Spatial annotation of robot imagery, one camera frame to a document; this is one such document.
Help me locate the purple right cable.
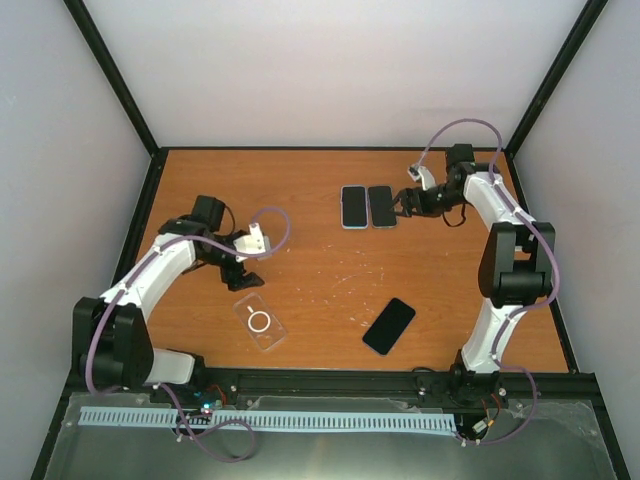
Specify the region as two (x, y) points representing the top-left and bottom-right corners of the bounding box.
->
(413, 117), (561, 446)

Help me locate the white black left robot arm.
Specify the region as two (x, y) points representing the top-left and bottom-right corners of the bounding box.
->
(72, 195), (270, 403)

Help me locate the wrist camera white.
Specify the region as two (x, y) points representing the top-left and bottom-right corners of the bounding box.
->
(407, 164), (437, 191)
(233, 222), (271, 262)

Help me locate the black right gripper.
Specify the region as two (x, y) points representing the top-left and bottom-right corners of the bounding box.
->
(385, 183), (466, 219)

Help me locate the blue phone black screen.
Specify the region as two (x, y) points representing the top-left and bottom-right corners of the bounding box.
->
(341, 185), (369, 227)

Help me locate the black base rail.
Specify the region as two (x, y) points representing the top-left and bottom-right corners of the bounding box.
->
(67, 365), (599, 414)

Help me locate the light blue cable duct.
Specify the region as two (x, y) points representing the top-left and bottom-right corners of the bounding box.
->
(77, 406), (456, 436)

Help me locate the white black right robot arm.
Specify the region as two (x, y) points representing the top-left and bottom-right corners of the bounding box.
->
(393, 144), (558, 405)

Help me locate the light blue phone case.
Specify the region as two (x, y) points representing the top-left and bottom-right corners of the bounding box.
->
(340, 184), (370, 231)

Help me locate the black aluminium frame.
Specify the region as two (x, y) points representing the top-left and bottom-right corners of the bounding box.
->
(30, 1), (631, 479)

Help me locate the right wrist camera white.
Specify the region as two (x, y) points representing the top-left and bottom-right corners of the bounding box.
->
(407, 164), (437, 191)

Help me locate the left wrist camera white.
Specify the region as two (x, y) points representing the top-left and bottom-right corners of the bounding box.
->
(233, 222), (271, 262)

